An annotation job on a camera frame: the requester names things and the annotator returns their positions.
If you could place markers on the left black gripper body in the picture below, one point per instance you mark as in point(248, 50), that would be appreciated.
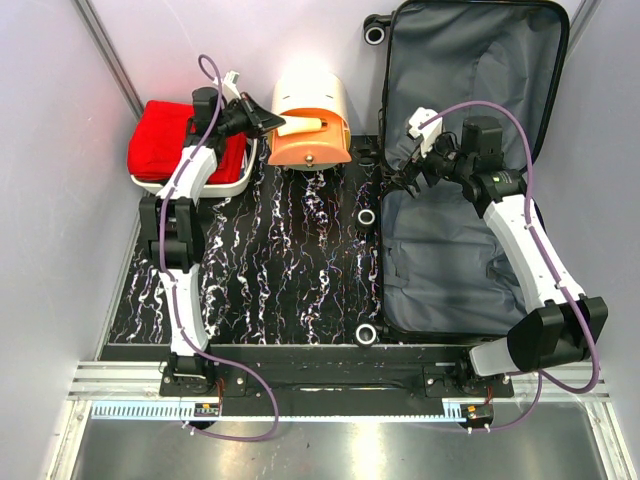
point(236, 122)

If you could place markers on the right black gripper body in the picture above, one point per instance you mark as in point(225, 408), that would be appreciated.
point(434, 167)

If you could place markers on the beige cosmetic tube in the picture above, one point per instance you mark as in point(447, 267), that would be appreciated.
point(296, 125)

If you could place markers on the white plastic basin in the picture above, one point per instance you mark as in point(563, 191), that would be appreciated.
point(235, 185)

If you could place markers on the orange white drawer box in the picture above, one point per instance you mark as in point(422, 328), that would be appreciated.
point(316, 134)

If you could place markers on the red black garment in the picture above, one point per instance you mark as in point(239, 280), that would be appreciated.
point(155, 147)

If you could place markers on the black white space suitcase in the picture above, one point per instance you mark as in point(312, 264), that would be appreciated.
point(468, 92)

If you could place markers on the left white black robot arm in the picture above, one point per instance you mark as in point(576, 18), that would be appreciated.
point(172, 234)

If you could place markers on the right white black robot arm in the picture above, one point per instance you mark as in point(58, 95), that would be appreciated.
point(525, 260)

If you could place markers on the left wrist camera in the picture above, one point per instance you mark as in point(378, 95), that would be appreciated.
point(228, 86)

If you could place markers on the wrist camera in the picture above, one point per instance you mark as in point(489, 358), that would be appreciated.
point(424, 127)
point(228, 86)

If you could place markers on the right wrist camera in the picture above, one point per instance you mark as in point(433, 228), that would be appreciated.
point(424, 127)

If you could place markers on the slotted cable duct rail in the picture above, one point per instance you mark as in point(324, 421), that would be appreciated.
point(431, 411)

